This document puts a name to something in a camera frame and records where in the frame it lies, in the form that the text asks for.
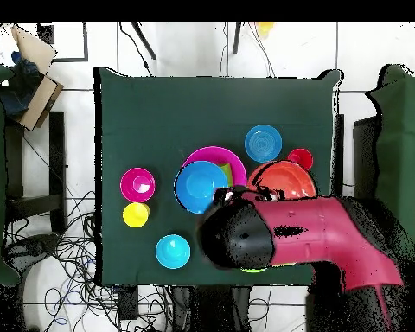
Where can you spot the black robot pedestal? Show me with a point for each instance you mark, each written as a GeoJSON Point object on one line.
{"type": "Point", "coordinates": [211, 311]}

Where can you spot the black square frame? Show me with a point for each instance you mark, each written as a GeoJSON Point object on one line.
{"type": "Point", "coordinates": [85, 41]}

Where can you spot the grey robot base foot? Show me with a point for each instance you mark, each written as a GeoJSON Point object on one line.
{"type": "Point", "coordinates": [31, 247]}

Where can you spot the cardboard box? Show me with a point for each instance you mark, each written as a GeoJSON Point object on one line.
{"type": "Point", "coordinates": [38, 100]}

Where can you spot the black floor box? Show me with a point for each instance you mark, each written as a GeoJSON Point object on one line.
{"type": "Point", "coordinates": [128, 304]}

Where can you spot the black tripod leg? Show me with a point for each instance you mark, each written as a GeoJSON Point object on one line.
{"type": "Point", "coordinates": [143, 39]}
{"type": "Point", "coordinates": [236, 38]}

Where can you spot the small ribbed light blue bowl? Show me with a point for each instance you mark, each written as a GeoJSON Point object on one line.
{"type": "Point", "coordinates": [173, 251]}

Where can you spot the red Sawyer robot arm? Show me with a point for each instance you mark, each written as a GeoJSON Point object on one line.
{"type": "Point", "coordinates": [314, 235]}

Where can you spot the dark blue cloth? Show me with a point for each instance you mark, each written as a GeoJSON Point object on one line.
{"type": "Point", "coordinates": [20, 86]}

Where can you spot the blue straight-sided bowl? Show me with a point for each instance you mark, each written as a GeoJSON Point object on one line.
{"type": "Point", "coordinates": [263, 143]}

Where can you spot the large magenta bowl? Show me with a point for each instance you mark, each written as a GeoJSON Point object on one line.
{"type": "Point", "coordinates": [211, 155]}

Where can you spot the green cup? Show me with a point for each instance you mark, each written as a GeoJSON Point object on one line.
{"type": "Point", "coordinates": [227, 173]}

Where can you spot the dark green tablecloth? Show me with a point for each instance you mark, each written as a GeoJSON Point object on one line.
{"type": "Point", "coordinates": [221, 100]}

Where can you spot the red cup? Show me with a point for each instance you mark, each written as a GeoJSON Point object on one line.
{"type": "Point", "coordinates": [301, 156]}

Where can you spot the green bowl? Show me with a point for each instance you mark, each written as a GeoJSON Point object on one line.
{"type": "Point", "coordinates": [254, 270]}

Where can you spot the orange bowl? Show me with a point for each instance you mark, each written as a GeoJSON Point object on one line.
{"type": "Point", "coordinates": [287, 180]}

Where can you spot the small crimson bowl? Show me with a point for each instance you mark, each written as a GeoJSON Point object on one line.
{"type": "Point", "coordinates": [137, 185]}

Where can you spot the yellow cup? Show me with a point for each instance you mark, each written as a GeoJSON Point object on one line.
{"type": "Point", "coordinates": [135, 215]}

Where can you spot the yellow object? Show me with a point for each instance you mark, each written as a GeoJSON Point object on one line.
{"type": "Point", "coordinates": [264, 27]}

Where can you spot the black stool frame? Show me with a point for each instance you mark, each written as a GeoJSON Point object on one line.
{"type": "Point", "coordinates": [57, 155]}

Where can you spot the large blue bowl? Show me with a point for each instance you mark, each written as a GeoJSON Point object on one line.
{"type": "Point", "coordinates": [197, 186]}

